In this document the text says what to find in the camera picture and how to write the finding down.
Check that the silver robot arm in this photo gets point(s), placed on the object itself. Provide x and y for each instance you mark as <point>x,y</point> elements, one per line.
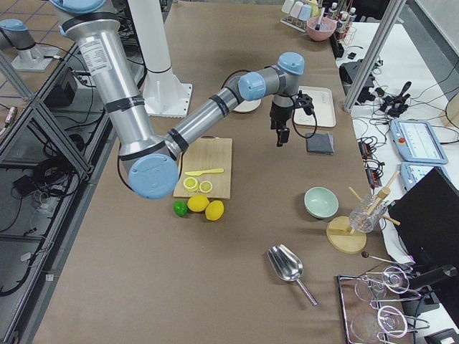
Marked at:
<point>150,159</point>

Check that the green lime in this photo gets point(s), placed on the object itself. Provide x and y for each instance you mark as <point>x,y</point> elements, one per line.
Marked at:
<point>180,208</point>

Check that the thin lemon slice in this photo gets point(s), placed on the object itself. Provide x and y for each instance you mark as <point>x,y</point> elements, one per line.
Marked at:
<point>205,187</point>

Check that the blue teach pendant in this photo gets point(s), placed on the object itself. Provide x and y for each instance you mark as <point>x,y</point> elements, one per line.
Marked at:
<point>412,172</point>
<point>417,142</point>

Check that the wooden cup rack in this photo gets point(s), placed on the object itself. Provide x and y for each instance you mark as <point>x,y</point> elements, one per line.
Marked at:
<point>348,233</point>

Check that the yellow plastic knife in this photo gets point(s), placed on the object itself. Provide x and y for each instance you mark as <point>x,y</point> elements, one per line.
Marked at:
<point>202,172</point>

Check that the clear glass cup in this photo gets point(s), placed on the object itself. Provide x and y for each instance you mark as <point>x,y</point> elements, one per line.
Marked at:
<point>367,214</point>

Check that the grey folded cloth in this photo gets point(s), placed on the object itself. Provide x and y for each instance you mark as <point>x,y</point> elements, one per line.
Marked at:
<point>320,143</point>

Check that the black monitor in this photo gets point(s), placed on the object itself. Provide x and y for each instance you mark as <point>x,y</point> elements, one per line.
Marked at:
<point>428,216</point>

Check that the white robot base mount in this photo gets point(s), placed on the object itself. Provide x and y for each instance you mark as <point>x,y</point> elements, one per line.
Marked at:
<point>164,94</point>

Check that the round yellow lemon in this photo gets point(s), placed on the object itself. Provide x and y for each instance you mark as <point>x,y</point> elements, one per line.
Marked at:
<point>198,203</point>

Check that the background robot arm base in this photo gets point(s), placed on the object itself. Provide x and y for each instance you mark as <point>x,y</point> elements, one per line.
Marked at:
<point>31,57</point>

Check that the thick lemon slice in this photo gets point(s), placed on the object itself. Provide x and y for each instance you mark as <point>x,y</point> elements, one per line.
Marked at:
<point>190,184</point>

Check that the steel scoop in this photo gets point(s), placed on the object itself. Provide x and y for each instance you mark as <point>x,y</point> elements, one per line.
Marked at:
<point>289,268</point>

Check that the pastel cup rack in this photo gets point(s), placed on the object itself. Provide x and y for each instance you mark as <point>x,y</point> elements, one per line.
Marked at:
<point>296,13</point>

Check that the wire glass rack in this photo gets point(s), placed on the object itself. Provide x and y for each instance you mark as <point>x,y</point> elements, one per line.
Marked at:
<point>371,306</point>

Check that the cream rabbit tray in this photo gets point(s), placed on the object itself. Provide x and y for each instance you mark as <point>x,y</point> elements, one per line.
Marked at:
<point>322,100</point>

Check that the oval yellow lemon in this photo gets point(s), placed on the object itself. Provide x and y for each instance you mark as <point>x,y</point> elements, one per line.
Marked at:
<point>214,210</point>

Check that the aluminium frame post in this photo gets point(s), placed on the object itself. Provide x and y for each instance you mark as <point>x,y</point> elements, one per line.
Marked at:
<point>390,17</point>

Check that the mint green bowl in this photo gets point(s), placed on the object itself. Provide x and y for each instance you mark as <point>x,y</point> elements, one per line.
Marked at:
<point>320,202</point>

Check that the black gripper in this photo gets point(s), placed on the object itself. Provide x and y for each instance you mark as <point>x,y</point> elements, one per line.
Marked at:
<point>278,115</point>

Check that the beige round plate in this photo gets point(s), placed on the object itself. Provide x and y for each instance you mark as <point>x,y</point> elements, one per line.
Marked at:
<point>247,106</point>

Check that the pink bowl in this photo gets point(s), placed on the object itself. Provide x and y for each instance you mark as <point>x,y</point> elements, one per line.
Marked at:
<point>326,29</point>

